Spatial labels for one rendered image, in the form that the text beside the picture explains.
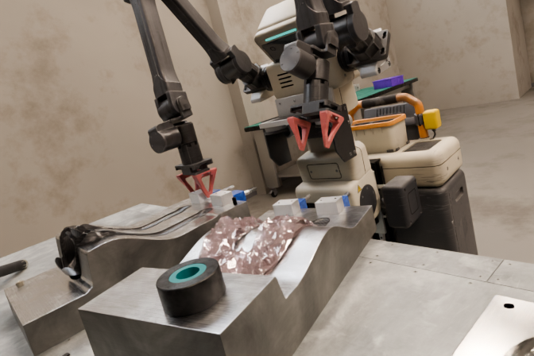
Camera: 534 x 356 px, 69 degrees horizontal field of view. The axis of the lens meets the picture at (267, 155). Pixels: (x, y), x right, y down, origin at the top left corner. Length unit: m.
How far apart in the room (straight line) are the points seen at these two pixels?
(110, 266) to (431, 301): 0.56
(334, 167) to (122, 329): 0.86
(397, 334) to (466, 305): 0.11
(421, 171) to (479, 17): 6.48
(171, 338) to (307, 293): 0.20
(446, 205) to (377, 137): 0.33
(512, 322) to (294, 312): 0.25
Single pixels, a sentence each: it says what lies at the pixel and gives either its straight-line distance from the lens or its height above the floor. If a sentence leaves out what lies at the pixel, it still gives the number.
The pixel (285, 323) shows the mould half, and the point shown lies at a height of 0.84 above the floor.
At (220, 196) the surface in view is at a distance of 0.97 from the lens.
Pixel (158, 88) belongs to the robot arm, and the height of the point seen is 1.21.
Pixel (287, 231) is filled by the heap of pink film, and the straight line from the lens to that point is 0.65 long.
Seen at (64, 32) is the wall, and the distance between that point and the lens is 3.69.
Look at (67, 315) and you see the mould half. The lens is 0.83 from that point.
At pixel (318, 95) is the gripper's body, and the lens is 0.88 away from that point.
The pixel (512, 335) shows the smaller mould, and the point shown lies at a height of 0.87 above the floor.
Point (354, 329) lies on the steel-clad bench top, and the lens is 0.59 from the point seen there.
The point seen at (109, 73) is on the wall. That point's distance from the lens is 3.74.
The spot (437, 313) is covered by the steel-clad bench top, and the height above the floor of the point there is 0.80.
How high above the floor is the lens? 1.14
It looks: 9 degrees down
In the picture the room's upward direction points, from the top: 14 degrees counter-clockwise
